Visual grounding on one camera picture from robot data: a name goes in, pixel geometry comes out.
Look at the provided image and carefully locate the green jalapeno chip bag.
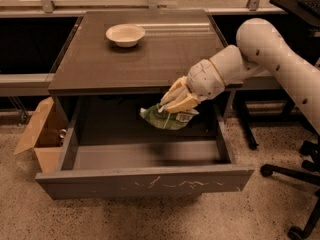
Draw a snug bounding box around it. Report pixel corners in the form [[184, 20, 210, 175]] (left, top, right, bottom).
[[139, 103, 199, 130]]

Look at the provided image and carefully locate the black table leg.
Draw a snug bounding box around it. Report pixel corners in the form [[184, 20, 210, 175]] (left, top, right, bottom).
[[233, 91, 258, 150]]

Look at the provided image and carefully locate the open grey top drawer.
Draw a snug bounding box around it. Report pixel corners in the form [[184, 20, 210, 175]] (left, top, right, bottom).
[[36, 95, 254, 199]]

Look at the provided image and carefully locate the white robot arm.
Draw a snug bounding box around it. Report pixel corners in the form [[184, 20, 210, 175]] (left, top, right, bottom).
[[160, 18, 320, 134]]

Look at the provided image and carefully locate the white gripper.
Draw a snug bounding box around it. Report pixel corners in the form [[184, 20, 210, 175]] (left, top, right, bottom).
[[158, 60, 225, 113]]

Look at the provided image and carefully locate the metal can in box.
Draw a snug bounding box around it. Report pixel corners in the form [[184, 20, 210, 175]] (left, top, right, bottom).
[[58, 129, 67, 146]]

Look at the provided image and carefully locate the white bowl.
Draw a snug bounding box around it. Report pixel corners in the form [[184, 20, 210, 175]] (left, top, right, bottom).
[[105, 24, 145, 48]]

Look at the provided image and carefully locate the black desk with laptop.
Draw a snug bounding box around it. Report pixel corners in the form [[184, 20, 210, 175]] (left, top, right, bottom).
[[269, 0, 320, 28]]

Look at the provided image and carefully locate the grey cabinet with top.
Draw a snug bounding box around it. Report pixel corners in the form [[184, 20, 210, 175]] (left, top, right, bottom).
[[48, 9, 244, 142]]

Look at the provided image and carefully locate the cardboard box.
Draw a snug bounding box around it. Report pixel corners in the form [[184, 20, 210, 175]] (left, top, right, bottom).
[[14, 97, 68, 173]]

